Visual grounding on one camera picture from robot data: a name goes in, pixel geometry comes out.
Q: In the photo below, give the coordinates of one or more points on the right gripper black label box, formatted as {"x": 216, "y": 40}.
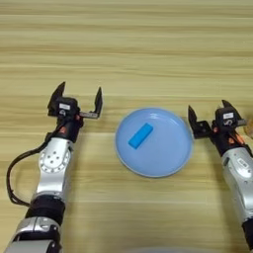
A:
{"x": 228, "y": 116}

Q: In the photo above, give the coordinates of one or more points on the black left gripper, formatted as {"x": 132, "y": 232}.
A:
{"x": 67, "y": 130}

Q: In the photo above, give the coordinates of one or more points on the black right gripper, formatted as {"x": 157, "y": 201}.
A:
{"x": 227, "y": 140}

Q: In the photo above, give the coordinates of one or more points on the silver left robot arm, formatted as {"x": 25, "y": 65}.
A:
{"x": 54, "y": 168}

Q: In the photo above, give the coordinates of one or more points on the blue rectangular block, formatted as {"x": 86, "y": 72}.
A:
{"x": 140, "y": 135}

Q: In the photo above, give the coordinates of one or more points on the light blue round plate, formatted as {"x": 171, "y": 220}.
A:
{"x": 164, "y": 154}

